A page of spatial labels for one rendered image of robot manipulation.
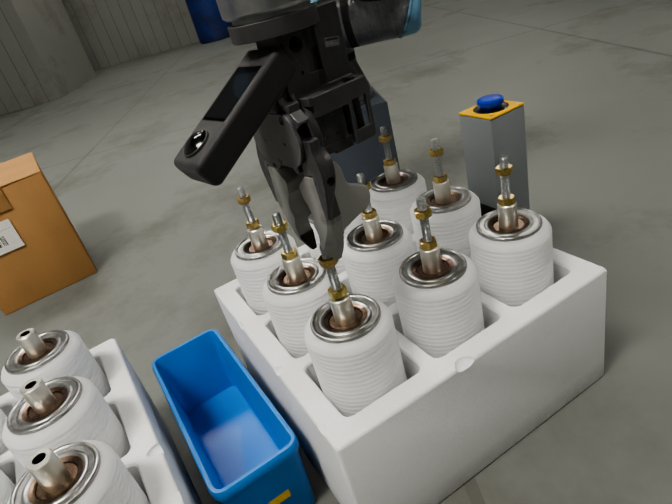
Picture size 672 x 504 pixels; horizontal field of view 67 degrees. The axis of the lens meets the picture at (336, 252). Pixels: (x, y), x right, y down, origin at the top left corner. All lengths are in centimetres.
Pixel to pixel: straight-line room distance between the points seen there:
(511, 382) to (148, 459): 41
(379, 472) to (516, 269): 27
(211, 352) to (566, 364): 52
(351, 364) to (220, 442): 36
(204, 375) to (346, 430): 40
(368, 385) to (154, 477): 23
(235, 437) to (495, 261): 46
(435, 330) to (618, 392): 30
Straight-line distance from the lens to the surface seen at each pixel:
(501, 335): 60
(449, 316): 57
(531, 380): 67
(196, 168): 38
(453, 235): 70
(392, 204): 78
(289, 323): 62
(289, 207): 48
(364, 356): 51
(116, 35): 775
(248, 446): 80
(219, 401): 89
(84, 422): 61
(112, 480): 52
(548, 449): 72
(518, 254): 62
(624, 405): 78
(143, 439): 63
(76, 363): 71
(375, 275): 65
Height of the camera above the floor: 58
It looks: 30 degrees down
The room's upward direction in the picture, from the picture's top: 16 degrees counter-clockwise
